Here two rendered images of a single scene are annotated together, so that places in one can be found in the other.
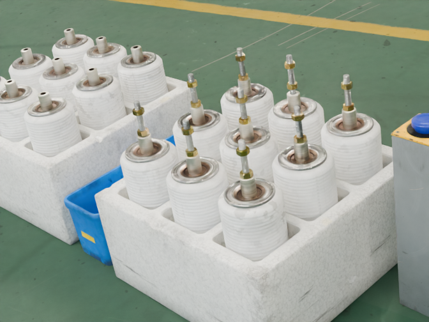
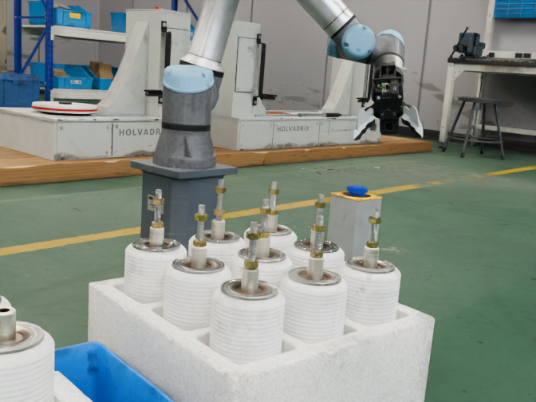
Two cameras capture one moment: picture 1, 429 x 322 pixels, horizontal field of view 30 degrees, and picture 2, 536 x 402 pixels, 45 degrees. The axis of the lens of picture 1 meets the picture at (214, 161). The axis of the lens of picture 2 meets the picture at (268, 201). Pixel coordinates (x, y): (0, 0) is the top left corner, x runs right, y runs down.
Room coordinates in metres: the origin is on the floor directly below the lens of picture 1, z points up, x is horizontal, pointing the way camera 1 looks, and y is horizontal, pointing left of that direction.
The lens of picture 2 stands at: (1.18, 0.91, 0.53)
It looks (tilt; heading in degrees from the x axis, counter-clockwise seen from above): 11 degrees down; 268
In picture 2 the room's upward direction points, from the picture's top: 4 degrees clockwise
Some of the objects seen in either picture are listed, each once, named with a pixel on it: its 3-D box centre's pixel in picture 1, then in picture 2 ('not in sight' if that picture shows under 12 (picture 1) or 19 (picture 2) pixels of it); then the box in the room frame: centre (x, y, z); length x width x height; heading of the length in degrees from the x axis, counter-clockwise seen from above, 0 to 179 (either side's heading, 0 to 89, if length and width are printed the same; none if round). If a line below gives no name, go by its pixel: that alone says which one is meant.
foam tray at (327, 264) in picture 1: (259, 219); (254, 352); (1.15, -0.06, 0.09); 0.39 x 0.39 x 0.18; 39
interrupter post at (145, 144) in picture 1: (145, 144); (250, 280); (1.17, 0.11, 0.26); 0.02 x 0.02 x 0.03
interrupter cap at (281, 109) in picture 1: (295, 108); (217, 237); (1.22, -0.15, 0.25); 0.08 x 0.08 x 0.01
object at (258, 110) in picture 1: (252, 137); (154, 300); (1.31, -0.08, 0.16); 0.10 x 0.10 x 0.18
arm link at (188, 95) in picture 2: not in sight; (187, 93); (1.33, -0.65, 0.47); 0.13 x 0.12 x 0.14; 89
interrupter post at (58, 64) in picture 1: (59, 66); not in sight; (1.58, 0.29, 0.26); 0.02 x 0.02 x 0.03
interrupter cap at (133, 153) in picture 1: (147, 150); (249, 289); (1.17, 0.11, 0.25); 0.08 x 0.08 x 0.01
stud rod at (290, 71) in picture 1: (291, 76); (219, 201); (1.22, -0.15, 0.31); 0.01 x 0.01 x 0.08
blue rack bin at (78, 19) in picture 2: not in sight; (60, 15); (2.97, -5.17, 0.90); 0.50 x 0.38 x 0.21; 138
